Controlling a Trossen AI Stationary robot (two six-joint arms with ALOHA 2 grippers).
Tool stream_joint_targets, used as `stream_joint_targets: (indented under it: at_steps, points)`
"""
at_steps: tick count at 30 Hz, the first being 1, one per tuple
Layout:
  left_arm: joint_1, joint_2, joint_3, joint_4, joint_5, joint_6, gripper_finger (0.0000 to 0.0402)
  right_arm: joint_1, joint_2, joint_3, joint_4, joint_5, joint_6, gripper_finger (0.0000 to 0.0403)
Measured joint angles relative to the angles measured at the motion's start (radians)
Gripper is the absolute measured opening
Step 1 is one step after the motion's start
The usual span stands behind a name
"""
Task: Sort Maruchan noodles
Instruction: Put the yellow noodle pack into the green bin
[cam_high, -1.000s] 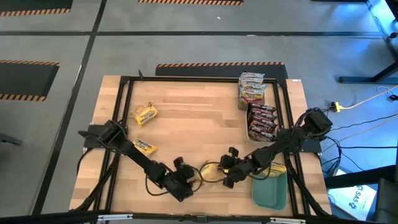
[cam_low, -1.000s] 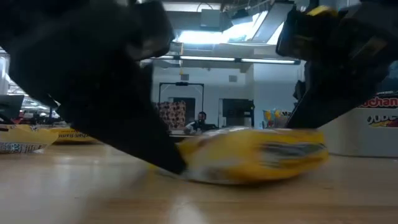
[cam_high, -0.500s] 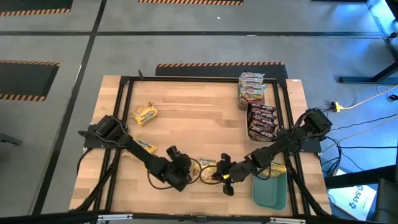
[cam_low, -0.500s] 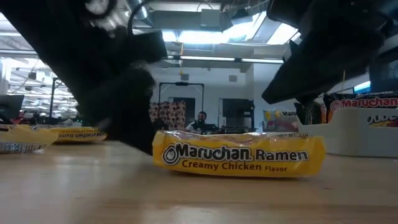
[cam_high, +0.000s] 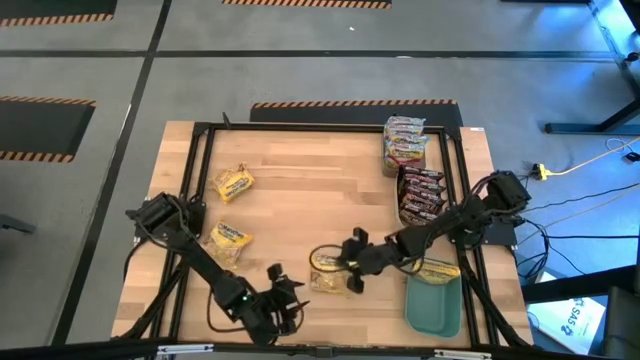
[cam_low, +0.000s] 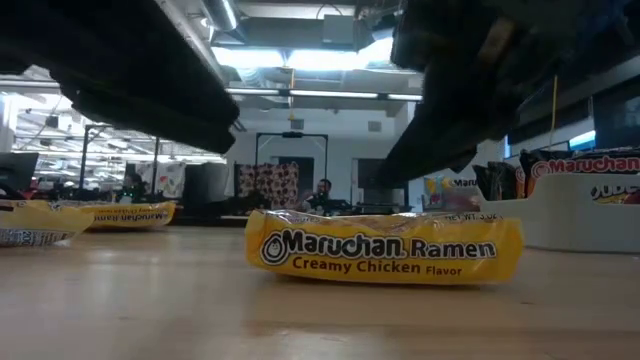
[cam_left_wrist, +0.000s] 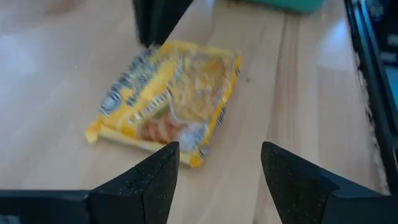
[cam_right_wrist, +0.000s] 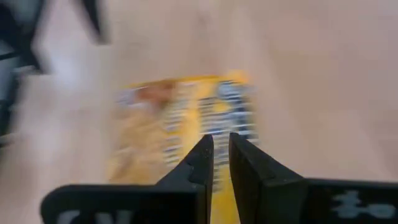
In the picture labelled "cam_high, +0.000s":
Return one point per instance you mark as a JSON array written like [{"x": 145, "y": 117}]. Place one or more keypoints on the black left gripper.
[{"x": 262, "y": 312}]

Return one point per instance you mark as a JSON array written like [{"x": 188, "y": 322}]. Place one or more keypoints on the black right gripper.
[{"x": 375, "y": 257}]

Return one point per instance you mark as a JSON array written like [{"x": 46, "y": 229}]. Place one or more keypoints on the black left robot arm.
[{"x": 200, "y": 260}]

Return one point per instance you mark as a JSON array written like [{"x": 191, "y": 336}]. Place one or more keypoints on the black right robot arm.
[{"x": 450, "y": 225}]

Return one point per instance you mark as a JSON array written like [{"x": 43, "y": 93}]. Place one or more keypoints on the white plastic bin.
[{"x": 399, "y": 210}]

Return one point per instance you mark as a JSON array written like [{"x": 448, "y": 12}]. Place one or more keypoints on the green plastic bin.
[{"x": 432, "y": 310}]

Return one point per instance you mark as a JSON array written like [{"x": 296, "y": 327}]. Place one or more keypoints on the black hazard-striped floor mat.
[
  {"x": 300, "y": 4},
  {"x": 325, "y": 116},
  {"x": 50, "y": 7},
  {"x": 35, "y": 130}
]

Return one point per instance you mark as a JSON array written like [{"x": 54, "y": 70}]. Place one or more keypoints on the white printed cardboard box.
[{"x": 560, "y": 320}]

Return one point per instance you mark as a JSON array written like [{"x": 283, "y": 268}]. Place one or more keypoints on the black rig crossbar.
[{"x": 75, "y": 356}]

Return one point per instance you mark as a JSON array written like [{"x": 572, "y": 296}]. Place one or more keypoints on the black floor beam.
[{"x": 580, "y": 286}]

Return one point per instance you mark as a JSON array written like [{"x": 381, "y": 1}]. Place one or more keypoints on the dark grey case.
[{"x": 622, "y": 325}]

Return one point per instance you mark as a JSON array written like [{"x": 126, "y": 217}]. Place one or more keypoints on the dark stand foot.
[{"x": 15, "y": 223}]

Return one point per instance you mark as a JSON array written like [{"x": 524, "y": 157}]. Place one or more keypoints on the silver metal bracket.
[
  {"x": 462, "y": 354},
  {"x": 185, "y": 349}
]

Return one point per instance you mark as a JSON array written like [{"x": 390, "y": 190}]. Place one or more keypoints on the black aluminium table frame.
[{"x": 300, "y": 127}]

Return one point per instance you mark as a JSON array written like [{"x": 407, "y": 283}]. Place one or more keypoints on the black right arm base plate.
[{"x": 502, "y": 235}]

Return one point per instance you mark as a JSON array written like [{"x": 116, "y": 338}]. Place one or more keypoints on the black desk frame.
[{"x": 570, "y": 128}]

